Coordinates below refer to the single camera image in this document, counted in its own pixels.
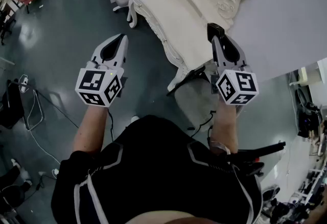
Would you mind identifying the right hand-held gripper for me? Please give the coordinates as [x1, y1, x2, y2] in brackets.
[209, 34, 260, 106]

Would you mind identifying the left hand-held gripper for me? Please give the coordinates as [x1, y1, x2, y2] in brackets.
[75, 34, 129, 108]

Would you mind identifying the white ornate vanity table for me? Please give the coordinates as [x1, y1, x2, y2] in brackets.
[126, 0, 237, 92]

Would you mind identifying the person's right forearm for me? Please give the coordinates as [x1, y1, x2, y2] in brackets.
[209, 95, 243, 155]

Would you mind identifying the person's left forearm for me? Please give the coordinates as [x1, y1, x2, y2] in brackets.
[72, 104, 109, 155]

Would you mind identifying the grey cushioned stool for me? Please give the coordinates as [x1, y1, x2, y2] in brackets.
[175, 79, 220, 132]

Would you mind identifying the black office chair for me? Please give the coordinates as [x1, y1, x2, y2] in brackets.
[0, 8, 16, 45]

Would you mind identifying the black folding chair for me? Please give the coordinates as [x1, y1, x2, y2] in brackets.
[0, 79, 44, 131]

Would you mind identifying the person's black shirt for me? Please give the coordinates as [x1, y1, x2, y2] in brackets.
[51, 115, 264, 224]

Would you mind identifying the cluttered equipment workbench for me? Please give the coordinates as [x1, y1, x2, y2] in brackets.
[262, 126, 327, 224]

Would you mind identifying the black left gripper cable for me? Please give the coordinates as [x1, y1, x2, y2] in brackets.
[106, 109, 115, 143]

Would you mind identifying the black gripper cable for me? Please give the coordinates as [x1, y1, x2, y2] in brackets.
[188, 110, 218, 139]
[106, 109, 115, 143]

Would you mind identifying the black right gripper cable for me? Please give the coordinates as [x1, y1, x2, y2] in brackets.
[188, 110, 218, 139]

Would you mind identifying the white power adapter with cable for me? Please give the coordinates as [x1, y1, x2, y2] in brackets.
[19, 74, 30, 92]

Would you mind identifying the black handle with red button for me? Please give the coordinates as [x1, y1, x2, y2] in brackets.
[226, 141, 287, 178]

